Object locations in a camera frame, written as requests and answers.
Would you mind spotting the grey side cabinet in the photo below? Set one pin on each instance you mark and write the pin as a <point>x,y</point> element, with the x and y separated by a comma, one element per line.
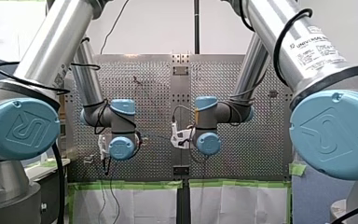
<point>48,186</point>

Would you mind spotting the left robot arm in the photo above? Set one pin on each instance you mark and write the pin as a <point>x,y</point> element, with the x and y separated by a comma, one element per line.
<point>52,46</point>

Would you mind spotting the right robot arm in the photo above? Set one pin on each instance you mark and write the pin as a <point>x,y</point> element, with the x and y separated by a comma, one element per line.
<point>317,56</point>

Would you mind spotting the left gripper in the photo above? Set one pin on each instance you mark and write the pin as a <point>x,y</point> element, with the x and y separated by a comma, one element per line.
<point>139,140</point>

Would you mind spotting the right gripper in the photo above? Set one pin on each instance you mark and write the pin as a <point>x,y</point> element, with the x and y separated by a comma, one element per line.
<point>185,142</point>

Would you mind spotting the black upright pole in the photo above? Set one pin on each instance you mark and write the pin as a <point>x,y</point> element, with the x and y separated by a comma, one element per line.
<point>196,28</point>

